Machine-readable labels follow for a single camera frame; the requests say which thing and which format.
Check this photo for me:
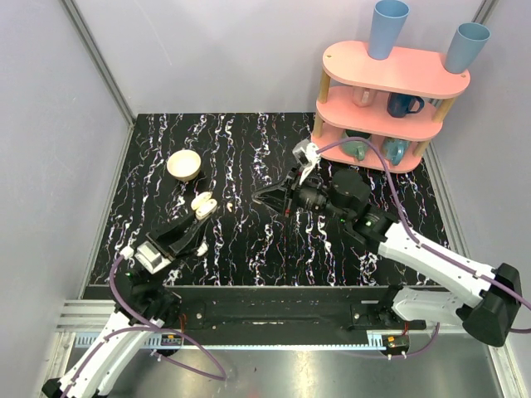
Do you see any light blue ceramic mug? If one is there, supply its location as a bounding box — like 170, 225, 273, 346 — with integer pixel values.
381, 138, 411, 166

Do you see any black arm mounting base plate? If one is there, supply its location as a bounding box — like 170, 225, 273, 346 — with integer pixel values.
157, 285, 428, 332

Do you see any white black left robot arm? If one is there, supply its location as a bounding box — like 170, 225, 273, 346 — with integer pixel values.
41, 212, 210, 397

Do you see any dark blue ceramic mug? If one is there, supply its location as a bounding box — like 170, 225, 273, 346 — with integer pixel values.
387, 93, 425, 119

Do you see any light blue plastic cup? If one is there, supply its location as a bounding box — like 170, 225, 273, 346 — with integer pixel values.
444, 22, 491, 74
368, 0, 410, 61

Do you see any white closed earbud case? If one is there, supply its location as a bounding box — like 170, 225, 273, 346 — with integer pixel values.
196, 242, 208, 257

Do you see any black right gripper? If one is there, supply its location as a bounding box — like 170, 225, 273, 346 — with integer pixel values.
253, 163, 351, 222

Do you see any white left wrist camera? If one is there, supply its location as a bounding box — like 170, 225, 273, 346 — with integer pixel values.
134, 241, 171, 274

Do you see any aluminium frame rail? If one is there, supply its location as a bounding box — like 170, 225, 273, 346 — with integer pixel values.
60, 0, 136, 125

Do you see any pink ceramic mug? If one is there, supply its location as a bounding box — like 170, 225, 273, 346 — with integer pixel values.
353, 86, 378, 108

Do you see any pink three-tier wooden shelf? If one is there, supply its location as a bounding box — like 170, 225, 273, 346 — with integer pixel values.
311, 41, 470, 173

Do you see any teal ceramic mug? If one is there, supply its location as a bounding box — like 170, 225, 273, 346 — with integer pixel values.
340, 129, 371, 161

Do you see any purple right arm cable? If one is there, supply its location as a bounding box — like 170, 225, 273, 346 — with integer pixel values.
317, 138, 531, 360

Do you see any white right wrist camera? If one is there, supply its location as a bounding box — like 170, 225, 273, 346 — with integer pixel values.
292, 139, 320, 185

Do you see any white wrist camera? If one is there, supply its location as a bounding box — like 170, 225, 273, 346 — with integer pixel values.
134, 241, 171, 274
292, 139, 320, 185

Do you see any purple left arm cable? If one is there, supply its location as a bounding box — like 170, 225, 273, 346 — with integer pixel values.
60, 248, 229, 398

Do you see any white earbud case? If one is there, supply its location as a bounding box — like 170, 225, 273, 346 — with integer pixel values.
191, 192, 217, 221
196, 242, 208, 257

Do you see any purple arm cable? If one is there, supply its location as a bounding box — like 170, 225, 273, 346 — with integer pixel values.
317, 138, 531, 360
60, 248, 229, 398

